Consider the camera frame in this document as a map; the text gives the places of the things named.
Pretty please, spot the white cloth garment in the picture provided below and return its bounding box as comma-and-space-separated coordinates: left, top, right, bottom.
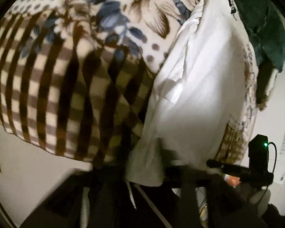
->
126, 0, 255, 187

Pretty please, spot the dark green garment pile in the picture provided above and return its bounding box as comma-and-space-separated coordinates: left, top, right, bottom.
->
234, 0, 285, 110

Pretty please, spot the floral fleece blanket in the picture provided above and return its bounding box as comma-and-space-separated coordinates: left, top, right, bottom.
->
0, 0, 260, 169

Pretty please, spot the black cable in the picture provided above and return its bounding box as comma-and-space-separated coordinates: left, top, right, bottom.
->
256, 142, 278, 204

